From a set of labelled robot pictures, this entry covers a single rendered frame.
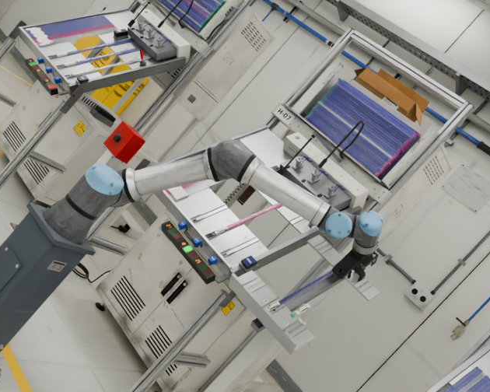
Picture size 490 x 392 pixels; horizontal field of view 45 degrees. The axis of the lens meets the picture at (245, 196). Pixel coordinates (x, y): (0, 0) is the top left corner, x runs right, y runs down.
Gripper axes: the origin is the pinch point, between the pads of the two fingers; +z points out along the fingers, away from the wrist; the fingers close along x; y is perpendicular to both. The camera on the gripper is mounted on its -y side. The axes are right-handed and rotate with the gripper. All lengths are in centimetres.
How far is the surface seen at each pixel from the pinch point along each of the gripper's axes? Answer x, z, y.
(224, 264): 39.5, 14.0, -26.2
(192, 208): 72, 18, -18
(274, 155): 80, 28, 35
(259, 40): 172, 48, 103
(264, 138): 93, 30, 40
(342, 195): 38, 20, 38
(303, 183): 53, 19, 29
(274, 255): 32.9, 19.0, -6.0
